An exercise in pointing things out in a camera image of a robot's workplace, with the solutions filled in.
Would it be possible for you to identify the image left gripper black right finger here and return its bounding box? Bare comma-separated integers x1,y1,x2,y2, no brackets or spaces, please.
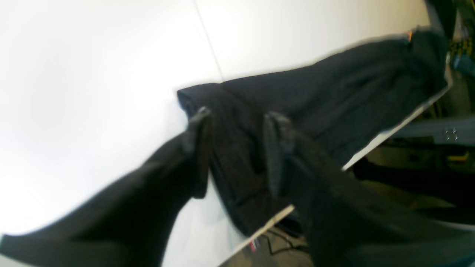
263,113,474,267

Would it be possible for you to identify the black T-shirt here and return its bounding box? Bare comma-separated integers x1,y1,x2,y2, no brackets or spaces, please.
177,29,449,237

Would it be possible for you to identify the image left gripper black left finger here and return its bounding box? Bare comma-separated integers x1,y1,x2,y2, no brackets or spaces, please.
1,108,213,267

